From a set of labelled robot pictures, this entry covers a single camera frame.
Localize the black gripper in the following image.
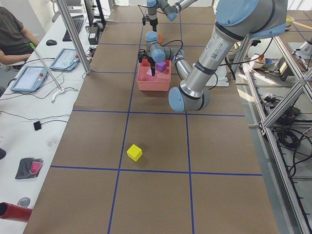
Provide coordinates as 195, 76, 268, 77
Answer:
146, 56, 156, 77
149, 19, 158, 32

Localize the light pink foam block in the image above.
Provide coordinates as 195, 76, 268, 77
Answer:
146, 69, 166, 79

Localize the purple foam block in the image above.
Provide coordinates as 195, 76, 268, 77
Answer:
156, 61, 167, 72

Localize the orange foam block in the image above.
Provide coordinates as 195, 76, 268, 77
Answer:
158, 33, 163, 43

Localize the yellow foam block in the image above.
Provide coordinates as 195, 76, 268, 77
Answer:
126, 144, 143, 162

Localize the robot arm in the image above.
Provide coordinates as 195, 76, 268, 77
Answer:
145, 0, 288, 112
142, 0, 196, 32

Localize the pink plastic bin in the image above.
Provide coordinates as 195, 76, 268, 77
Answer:
136, 58, 171, 91

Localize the black power adapter box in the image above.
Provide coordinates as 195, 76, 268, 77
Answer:
88, 26, 99, 45

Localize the black keyboard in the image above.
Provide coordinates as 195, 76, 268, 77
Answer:
62, 15, 84, 42

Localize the far blue teach pendant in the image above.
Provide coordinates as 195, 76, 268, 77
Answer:
49, 48, 80, 72

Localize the blue teach pendant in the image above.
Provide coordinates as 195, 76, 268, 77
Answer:
49, 48, 80, 72
10, 66, 48, 92

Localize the metal rod with green tip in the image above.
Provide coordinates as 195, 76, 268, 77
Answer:
30, 42, 78, 103

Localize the black computer mouse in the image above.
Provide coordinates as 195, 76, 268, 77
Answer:
46, 39, 57, 46

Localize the near blue teach pendant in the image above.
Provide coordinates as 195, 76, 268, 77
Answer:
10, 66, 48, 92

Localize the small black square device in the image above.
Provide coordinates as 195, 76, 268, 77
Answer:
33, 120, 42, 131

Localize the seated person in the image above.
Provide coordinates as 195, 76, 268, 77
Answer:
0, 7, 39, 65

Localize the grey and pink cloth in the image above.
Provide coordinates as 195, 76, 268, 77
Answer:
15, 157, 44, 179

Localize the red cylinder bottle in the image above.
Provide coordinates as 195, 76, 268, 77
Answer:
0, 202, 33, 222

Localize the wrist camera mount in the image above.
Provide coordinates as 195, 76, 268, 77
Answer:
137, 49, 146, 63
142, 15, 149, 26

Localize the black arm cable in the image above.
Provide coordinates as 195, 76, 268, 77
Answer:
162, 40, 185, 59

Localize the aluminium frame post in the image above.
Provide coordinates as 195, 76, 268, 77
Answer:
56, 0, 91, 75

